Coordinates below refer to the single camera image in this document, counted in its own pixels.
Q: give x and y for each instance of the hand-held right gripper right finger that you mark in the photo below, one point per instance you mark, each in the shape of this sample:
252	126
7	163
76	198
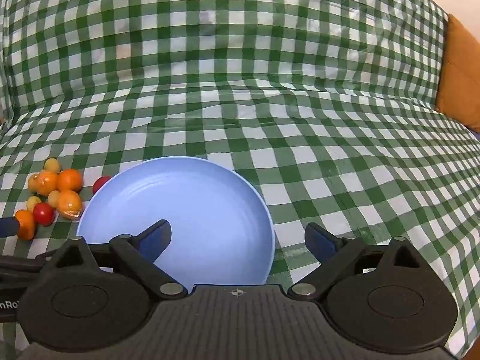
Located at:
319	242

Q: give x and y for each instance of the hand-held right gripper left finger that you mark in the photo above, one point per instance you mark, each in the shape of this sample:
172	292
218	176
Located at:
157	237

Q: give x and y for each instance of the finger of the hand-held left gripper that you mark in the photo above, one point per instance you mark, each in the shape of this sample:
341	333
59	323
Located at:
18	263
9	225

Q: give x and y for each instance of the red cherry tomato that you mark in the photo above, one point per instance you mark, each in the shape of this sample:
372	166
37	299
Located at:
44	213
100	184

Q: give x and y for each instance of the blue plate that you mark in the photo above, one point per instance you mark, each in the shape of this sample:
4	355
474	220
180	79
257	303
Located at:
210	202

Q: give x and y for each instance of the green checked tablecloth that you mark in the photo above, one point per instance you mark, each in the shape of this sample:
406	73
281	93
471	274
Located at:
262	82

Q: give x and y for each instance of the orange cushion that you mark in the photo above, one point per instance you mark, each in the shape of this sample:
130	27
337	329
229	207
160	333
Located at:
459	75

